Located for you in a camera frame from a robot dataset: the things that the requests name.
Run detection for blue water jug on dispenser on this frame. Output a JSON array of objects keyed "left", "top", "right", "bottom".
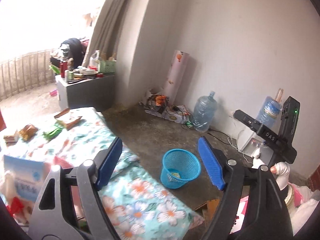
[{"left": 255, "top": 96, "right": 281, "bottom": 128}]

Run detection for empty water jug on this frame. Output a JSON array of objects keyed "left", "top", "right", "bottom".
[{"left": 193, "top": 91, "right": 217, "bottom": 133}]

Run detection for small wooden stool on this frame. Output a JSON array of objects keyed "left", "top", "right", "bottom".
[{"left": 194, "top": 199, "right": 220, "bottom": 225}]

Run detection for floral quilt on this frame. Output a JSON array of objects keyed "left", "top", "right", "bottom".
[{"left": 1, "top": 107, "right": 203, "bottom": 239}]

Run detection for gold wrapper on bed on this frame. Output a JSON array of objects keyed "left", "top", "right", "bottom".
[{"left": 19, "top": 124, "right": 39, "bottom": 141}]

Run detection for green wrapper on bed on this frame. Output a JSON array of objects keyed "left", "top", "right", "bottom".
[{"left": 42, "top": 126, "right": 63, "bottom": 141}]

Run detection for black bag on cabinet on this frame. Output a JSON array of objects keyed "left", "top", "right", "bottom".
[{"left": 60, "top": 38, "right": 84, "bottom": 69}]

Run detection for green plastic basket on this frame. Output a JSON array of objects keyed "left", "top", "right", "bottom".
[{"left": 96, "top": 60, "right": 116, "bottom": 74}]

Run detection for right grey curtain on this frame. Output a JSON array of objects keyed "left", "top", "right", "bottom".
[{"left": 82, "top": 0, "right": 128, "bottom": 66}]

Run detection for white water dispenser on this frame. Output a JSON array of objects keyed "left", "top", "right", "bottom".
[{"left": 236, "top": 127, "right": 273, "bottom": 163}]

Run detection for grey cabinet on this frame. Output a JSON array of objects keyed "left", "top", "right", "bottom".
[{"left": 55, "top": 75, "right": 116, "bottom": 112}]

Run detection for flat box with cables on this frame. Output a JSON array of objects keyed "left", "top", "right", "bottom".
[{"left": 144, "top": 94, "right": 191, "bottom": 125}]

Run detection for blue plastic waste basket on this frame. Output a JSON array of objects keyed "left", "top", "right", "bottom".
[{"left": 160, "top": 148, "right": 201, "bottom": 189}]

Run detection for blue white carton box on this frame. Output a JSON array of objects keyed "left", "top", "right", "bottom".
[{"left": 3, "top": 155, "right": 50, "bottom": 203}]

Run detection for white gloved right hand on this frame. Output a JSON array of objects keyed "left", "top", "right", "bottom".
[{"left": 268, "top": 161, "right": 291, "bottom": 191}]

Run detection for small cake box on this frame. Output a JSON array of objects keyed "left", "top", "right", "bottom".
[{"left": 3, "top": 130, "right": 19, "bottom": 145}]

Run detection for brown yellow snack bag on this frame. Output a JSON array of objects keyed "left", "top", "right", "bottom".
[{"left": 54, "top": 108, "right": 82, "bottom": 130}]

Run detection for rolled wallpaper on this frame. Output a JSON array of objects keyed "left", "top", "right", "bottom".
[{"left": 163, "top": 50, "right": 189, "bottom": 105}]

